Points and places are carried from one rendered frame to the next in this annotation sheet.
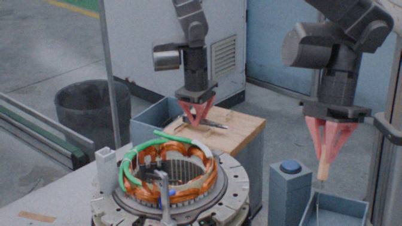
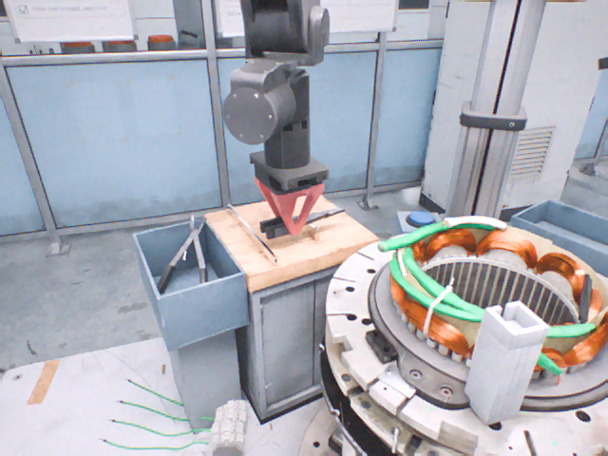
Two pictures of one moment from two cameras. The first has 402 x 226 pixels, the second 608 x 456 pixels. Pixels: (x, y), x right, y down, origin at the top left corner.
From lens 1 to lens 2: 1.04 m
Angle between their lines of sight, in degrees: 53
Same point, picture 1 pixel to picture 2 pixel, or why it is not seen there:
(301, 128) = (61, 267)
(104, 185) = (512, 402)
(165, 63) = (284, 115)
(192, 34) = (322, 34)
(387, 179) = (502, 177)
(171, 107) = (149, 251)
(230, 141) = (350, 229)
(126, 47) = not seen: outside the picture
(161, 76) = not seen: outside the picture
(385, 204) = (497, 207)
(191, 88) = (301, 160)
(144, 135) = (199, 310)
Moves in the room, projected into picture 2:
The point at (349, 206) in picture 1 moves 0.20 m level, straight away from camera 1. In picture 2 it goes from (536, 214) to (429, 179)
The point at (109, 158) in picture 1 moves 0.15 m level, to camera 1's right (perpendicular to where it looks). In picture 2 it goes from (532, 322) to (544, 228)
